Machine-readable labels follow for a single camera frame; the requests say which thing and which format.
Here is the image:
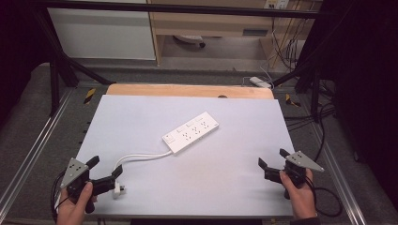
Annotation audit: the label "wooden desk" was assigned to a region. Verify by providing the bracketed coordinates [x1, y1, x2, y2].
[146, 0, 323, 67]

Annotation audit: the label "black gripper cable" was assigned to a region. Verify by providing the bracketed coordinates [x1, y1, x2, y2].
[50, 170, 69, 219]
[304, 176, 344, 218]

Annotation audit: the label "white power strip cable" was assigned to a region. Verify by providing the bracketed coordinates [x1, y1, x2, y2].
[113, 150, 174, 173]

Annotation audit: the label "wooden board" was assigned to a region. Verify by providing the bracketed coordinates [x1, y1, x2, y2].
[106, 82, 275, 100]

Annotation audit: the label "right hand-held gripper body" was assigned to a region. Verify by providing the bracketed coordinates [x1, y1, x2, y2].
[264, 150, 326, 201]

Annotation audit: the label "office chair base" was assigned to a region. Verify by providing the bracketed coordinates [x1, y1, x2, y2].
[173, 34, 207, 49]

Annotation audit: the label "white wall socket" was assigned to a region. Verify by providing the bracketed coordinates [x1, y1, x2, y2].
[263, 0, 290, 9]

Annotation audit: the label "white cabinet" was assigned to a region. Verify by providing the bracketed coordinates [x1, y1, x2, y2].
[47, 7, 157, 61]

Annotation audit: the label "aluminium rail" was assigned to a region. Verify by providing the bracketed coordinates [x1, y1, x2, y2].
[308, 102, 369, 225]
[0, 87, 76, 217]

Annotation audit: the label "person's right hand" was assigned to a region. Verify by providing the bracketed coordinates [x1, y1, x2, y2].
[279, 168, 318, 220]

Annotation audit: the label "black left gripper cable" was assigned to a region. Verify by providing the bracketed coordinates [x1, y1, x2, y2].
[50, 170, 69, 219]

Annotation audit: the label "small white floor power strip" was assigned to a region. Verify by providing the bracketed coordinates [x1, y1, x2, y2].
[249, 76, 272, 89]

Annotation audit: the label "white plug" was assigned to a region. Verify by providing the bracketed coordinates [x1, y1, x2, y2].
[112, 179, 127, 200]

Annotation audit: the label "bundle of hanging cables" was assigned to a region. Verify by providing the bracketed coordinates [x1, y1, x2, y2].
[270, 17, 309, 71]

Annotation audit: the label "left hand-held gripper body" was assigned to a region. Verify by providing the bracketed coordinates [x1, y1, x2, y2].
[59, 157, 117, 215]

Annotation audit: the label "black metal frame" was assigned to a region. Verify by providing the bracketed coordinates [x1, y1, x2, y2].
[31, 0, 327, 123]

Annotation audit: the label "person's left hand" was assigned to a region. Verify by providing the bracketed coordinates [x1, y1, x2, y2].
[55, 181, 95, 225]

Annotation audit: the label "black floor cables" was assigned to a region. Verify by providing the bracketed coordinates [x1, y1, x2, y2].
[283, 102, 337, 163]

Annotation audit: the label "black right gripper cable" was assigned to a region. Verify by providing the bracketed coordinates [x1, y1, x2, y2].
[304, 176, 344, 218]

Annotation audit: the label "black curtain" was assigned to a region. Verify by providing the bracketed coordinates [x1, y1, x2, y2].
[313, 0, 398, 207]
[0, 0, 53, 126]

